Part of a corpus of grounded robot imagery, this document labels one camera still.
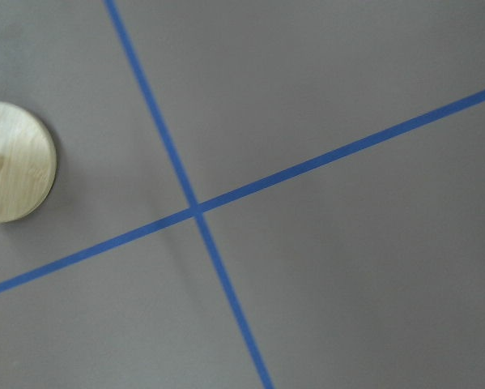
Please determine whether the wooden cup tree stand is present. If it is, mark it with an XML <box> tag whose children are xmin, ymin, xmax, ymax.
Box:
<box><xmin>0</xmin><ymin>101</ymin><xmax>57</xmax><ymax>224</ymax></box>

